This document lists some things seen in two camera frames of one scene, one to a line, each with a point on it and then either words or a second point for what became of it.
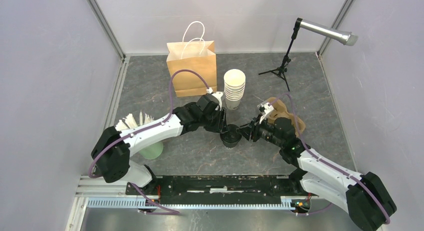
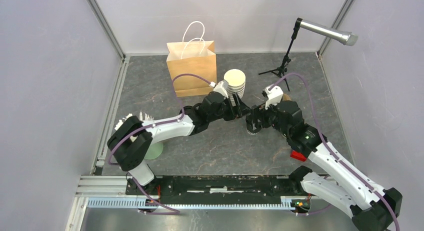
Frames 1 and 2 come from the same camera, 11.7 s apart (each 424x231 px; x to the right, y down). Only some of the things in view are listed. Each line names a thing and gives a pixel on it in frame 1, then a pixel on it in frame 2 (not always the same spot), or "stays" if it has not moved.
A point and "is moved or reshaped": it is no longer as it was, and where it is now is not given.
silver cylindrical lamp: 346,37 stays
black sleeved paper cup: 230,139 is moved or reshaped
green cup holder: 152,151 stays
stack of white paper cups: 234,81 stays
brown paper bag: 199,56 stays
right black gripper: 252,130 → 258,111
